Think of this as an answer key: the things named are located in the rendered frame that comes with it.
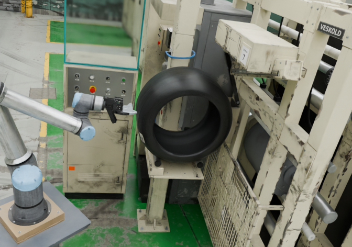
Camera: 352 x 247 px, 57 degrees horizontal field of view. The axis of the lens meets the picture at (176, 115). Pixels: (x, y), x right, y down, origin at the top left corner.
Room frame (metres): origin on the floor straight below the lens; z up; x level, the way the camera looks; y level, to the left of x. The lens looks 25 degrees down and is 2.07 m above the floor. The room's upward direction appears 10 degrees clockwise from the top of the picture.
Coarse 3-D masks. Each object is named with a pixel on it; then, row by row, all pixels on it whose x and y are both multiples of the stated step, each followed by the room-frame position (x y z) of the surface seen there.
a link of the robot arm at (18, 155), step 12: (0, 108) 1.45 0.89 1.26; (0, 120) 1.45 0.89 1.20; (12, 120) 1.50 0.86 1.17; (0, 132) 1.45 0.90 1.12; (12, 132) 1.48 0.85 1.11; (12, 144) 1.47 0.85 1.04; (24, 144) 1.55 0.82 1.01; (12, 156) 1.48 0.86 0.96; (24, 156) 1.51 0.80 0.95; (12, 168) 1.47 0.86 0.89
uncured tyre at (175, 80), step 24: (168, 72) 1.90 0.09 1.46; (192, 72) 1.88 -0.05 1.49; (144, 96) 1.79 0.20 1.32; (168, 96) 1.72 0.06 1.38; (216, 96) 1.79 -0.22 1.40; (144, 120) 1.70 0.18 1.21; (216, 120) 2.05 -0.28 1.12; (144, 144) 1.73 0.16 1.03; (168, 144) 1.97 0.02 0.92; (192, 144) 1.99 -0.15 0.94; (216, 144) 1.80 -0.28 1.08
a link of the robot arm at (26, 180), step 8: (24, 168) 1.44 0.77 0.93; (32, 168) 1.45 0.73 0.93; (16, 176) 1.37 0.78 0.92; (24, 176) 1.38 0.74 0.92; (32, 176) 1.39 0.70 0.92; (40, 176) 1.41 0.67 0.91; (16, 184) 1.34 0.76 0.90; (24, 184) 1.34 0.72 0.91; (32, 184) 1.36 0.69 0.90; (40, 184) 1.40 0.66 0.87; (16, 192) 1.34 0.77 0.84; (24, 192) 1.33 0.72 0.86; (32, 192) 1.35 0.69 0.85; (40, 192) 1.40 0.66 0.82; (16, 200) 1.34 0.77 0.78; (24, 200) 1.33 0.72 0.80; (32, 200) 1.35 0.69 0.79; (40, 200) 1.39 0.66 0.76
